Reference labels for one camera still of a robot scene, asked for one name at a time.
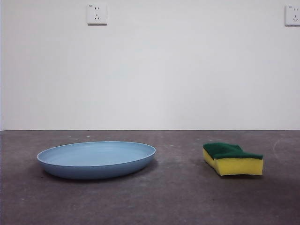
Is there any blue round plate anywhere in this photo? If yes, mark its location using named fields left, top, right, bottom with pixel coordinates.
left=37, top=140, right=157, bottom=180

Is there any yellow sponge with green pad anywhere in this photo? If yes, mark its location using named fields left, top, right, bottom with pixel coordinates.
left=202, top=142, right=264, bottom=177

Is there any white wall socket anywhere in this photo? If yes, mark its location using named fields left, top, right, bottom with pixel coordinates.
left=87, top=2, right=108, bottom=26
left=285, top=5, right=300, bottom=27

